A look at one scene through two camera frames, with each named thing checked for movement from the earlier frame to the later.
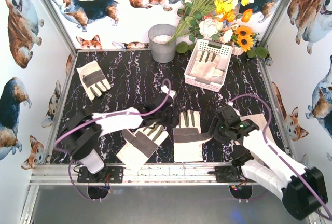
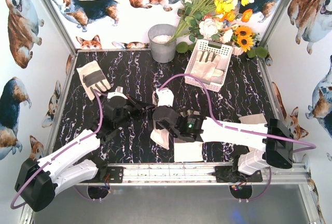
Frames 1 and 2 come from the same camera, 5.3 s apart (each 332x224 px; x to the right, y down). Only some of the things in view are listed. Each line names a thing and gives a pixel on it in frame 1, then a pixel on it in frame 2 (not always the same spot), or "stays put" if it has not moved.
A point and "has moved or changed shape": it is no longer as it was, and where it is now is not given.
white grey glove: [140, 144] has moved or changed shape
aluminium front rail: [180, 173] stays put
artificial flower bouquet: [210, 7] stays put
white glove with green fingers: [204, 66] stays put
